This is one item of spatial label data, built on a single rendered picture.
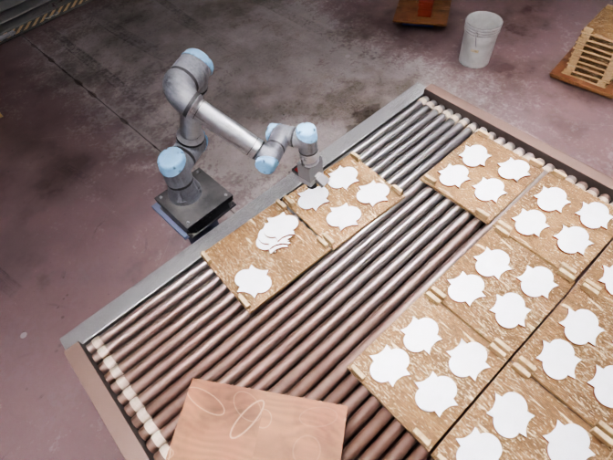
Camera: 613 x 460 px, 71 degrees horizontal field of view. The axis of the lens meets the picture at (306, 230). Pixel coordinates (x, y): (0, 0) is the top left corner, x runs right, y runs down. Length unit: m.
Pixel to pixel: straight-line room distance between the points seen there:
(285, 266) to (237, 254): 0.21
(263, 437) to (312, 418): 0.15
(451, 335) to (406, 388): 0.25
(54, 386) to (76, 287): 0.64
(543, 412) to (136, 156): 3.23
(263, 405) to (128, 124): 3.14
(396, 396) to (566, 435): 0.50
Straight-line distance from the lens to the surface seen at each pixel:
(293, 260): 1.74
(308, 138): 1.60
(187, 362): 1.67
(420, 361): 1.58
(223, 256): 1.80
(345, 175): 1.97
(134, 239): 3.25
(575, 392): 1.69
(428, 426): 1.53
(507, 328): 1.69
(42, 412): 2.97
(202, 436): 1.46
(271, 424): 1.42
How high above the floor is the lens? 2.42
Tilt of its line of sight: 55 degrees down
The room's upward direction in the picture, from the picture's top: 8 degrees counter-clockwise
